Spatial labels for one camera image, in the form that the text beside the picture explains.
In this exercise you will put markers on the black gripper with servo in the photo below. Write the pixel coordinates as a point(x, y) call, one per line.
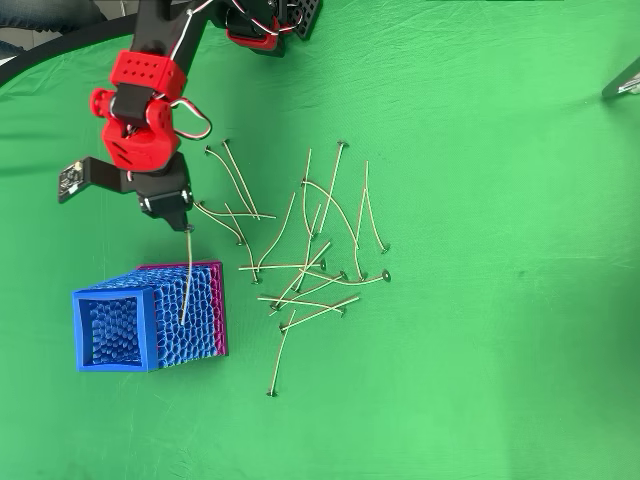
point(167, 204)

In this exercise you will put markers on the green fabric backdrop black rim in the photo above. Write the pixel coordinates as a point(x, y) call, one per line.
point(450, 300)

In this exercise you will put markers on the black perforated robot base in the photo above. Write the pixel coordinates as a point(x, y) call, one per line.
point(307, 20)

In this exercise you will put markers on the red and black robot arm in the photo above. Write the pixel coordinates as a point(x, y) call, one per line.
point(145, 75)

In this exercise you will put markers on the wrist camera board with bracket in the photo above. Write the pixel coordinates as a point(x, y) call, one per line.
point(70, 181)

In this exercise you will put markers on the blue jeans leg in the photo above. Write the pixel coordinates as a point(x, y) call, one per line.
point(40, 12)
point(9, 49)

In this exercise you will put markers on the silver metal stand leg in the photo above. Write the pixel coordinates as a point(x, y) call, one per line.
point(625, 82)

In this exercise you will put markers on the blue and pink lattice box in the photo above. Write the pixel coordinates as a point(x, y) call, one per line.
point(200, 325)

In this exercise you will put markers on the candle wick with metal base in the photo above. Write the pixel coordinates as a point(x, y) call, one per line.
point(306, 170)
point(343, 275)
point(315, 220)
point(283, 328)
point(363, 275)
point(207, 149)
point(385, 274)
point(190, 229)
point(201, 204)
point(322, 263)
point(271, 393)
point(385, 248)
point(225, 143)
point(342, 314)
point(255, 281)
point(304, 183)
point(239, 243)
point(320, 256)
point(286, 222)
point(341, 145)

